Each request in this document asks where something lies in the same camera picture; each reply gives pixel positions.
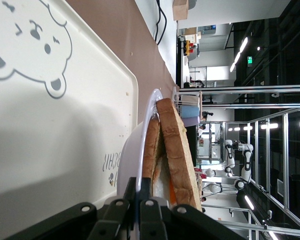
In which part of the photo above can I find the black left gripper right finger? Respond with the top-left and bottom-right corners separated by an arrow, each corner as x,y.
139,176 -> 246,240

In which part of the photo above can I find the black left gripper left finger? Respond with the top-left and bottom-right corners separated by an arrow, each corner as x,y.
4,176 -> 137,240

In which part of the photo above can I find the fried egg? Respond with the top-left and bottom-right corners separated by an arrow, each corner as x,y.
152,156 -> 177,208

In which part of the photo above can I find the brown toast bread slice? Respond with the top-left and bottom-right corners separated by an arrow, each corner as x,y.
156,97 -> 203,212
142,117 -> 163,181

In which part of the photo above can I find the white round plate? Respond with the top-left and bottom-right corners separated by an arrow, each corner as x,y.
116,88 -> 165,201

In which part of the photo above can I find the white humanoid robot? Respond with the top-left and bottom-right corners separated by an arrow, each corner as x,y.
224,139 -> 255,191

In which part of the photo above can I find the cream bear print tray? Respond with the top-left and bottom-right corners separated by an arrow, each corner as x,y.
0,0 -> 140,213

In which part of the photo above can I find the light blue cup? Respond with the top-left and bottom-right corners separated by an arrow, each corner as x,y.
180,107 -> 200,119

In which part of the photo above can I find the brown table mat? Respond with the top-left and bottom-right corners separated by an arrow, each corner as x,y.
64,0 -> 178,131

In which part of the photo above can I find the cardboard box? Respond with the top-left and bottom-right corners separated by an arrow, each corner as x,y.
172,0 -> 190,21

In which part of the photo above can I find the metal wire rack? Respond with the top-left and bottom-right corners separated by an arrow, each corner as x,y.
171,86 -> 204,120

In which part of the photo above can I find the aluminium cell frame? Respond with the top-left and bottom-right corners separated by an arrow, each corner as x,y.
179,84 -> 300,232

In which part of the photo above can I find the black looped floor cable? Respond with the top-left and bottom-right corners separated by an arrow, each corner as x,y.
153,0 -> 168,46

